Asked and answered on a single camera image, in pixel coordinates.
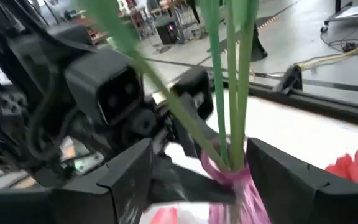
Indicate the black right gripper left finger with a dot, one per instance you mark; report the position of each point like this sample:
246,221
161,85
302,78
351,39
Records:
110,202

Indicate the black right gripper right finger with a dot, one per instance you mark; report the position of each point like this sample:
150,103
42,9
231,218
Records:
306,202

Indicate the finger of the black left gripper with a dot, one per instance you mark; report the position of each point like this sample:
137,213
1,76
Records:
182,186
194,102

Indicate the purple glass vase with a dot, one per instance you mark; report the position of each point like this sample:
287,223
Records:
241,199

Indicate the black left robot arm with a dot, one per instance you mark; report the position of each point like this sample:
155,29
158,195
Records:
17,109

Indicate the black computer tower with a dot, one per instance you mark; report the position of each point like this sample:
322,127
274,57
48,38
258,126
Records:
166,32

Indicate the black stand foot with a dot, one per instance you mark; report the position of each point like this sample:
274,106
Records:
258,49

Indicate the large black striped-edge mat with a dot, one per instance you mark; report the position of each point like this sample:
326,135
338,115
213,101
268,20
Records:
269,21

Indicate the grey wheeled cart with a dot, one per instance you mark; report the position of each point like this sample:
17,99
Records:
353,12

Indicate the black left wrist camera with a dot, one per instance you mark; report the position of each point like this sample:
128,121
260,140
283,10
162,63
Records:
117,96

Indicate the black mount bar with clip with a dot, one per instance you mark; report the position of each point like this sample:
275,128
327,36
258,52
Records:
291,81

